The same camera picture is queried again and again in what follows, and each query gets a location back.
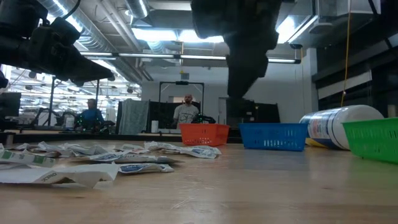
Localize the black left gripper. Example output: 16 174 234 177
18 27 115 88

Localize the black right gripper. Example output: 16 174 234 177
226 0 282 98

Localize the blue plastic basket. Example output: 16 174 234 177
238 123 309 152

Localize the white red-print packet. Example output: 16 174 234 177
119 143 147 155

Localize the black cabinet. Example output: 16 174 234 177
226 98 280 124

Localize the grey fabric panel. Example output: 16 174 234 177
119 98 150 135

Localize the long ceiling light strip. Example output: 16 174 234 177
79 52 302 65

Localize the orange plastic basket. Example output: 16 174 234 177
179 123 230 147

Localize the black partition panel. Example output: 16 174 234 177
146 101 203 130

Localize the black computer monitor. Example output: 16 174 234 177
0 92 22 118

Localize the large white gauze packet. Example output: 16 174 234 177
0 163 121 189

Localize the white wipes canister blue label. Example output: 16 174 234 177
299 105 385 151

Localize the green plastic basket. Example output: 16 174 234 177
341 117 398 165

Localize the silver corrugated air duct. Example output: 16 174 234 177
37 0 150 82

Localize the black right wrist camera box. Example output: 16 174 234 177
191 0 229 40

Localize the black aluminium table frame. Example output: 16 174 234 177
0 130 243 144

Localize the black rig frame arch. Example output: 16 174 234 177
158 81 205 106

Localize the yellow extension cord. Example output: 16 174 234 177
340 0 352 108

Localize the white rectangular air duct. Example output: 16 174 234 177
275 0 382 44

